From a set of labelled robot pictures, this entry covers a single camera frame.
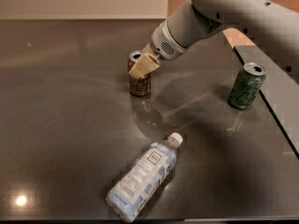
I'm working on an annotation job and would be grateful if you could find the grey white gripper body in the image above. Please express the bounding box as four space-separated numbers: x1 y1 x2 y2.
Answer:
149 20 187 61

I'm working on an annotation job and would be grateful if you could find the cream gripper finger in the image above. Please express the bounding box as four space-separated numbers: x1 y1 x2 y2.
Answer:
129 52 160 79
142 42 156 56

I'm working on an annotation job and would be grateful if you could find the grey side table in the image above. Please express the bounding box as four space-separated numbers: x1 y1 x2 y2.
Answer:
234 46 299 156

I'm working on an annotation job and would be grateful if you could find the clear plastic water bottle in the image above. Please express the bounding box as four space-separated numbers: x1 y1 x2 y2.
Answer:
106 133 183 223

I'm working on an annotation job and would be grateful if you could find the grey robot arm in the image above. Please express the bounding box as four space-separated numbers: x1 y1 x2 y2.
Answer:
129 0 299 79

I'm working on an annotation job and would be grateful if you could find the green soda can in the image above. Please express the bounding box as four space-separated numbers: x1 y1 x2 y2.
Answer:
228 63 266 109

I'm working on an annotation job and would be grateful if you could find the orange soda can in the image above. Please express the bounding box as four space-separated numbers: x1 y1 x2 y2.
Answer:
127 50 150 96

